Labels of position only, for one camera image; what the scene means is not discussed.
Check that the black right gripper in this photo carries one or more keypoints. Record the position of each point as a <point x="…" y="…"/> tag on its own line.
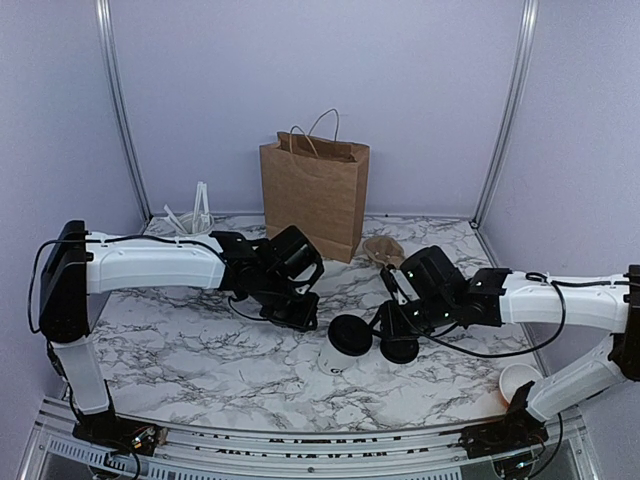
<point x="388" y="329"/>

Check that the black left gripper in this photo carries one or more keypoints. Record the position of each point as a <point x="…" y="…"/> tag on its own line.
<point x="302" y="319"/>

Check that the white orange paper cup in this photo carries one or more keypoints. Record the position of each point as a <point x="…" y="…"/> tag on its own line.
<point x="514" y="376"/>

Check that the aluminium frame post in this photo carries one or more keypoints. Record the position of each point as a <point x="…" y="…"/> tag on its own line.
<point x="109" y="51"/>
<point x="516" y="86"/>

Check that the black plastic cup lid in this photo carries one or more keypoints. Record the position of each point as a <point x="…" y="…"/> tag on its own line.
<point x="350" y="335"/>

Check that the white paper coffee cup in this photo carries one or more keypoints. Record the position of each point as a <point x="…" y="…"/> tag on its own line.
<point x="332" y="361"/>

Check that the right aluminium frame post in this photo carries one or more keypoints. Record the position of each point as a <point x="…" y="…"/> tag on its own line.
<point x="516" y="86"/>

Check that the black cup lid stack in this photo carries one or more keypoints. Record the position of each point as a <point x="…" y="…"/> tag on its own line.
<point x="399" y="352"/>

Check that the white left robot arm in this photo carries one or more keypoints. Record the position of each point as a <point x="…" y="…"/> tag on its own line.
<point x="82" y="263"/>

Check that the brown paper bag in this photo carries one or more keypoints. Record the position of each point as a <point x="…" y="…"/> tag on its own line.
<point x="318" y="185"/>

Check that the left aluminium frame post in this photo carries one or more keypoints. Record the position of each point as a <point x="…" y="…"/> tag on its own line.
<point x="109" y="51"/>

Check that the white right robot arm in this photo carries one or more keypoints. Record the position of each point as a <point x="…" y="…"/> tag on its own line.
<point x="496" y="297"/>

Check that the aluminium front rail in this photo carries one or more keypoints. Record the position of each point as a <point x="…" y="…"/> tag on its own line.
<point x="191" y="452"/>

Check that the brown cardboard cup carrier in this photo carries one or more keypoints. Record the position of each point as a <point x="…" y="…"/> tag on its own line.
<point x="384" y="251"/>

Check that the white cup with stirrers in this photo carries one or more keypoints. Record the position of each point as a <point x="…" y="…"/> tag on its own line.
<point x="198" y="221"/>

